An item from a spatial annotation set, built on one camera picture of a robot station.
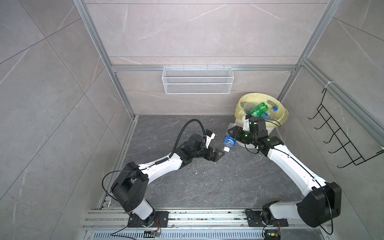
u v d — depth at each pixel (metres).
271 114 0.89
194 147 0.65
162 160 0.53
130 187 0.43
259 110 0.86
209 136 0.73
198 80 1.00
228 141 0.76
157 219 0.73
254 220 0.73
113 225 0.72
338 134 0.68
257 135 0.60
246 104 0.95
